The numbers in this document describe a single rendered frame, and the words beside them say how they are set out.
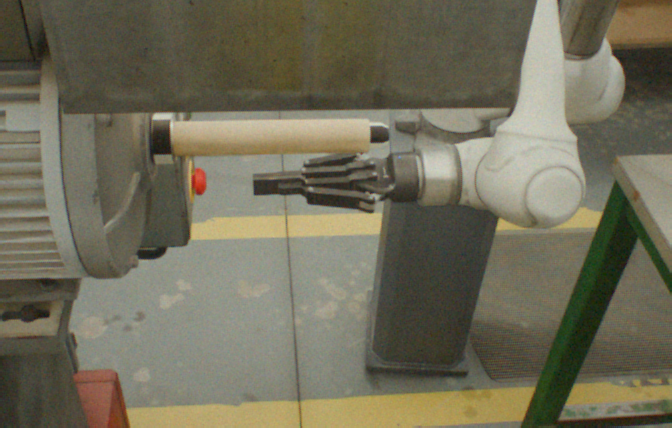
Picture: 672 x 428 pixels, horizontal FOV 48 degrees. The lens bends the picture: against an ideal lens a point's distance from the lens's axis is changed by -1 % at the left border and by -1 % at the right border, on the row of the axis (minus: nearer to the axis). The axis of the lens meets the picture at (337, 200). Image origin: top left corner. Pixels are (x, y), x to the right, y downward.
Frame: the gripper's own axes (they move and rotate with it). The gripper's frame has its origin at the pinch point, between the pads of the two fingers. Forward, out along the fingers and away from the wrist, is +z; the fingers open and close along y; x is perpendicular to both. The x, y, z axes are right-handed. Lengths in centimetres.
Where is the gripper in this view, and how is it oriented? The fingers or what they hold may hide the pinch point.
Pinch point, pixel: (277, 183)
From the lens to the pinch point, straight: 109.3
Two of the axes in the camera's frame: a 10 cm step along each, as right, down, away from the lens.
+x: 0.3, -7.5, -6.6
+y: -1.1, -6.5, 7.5
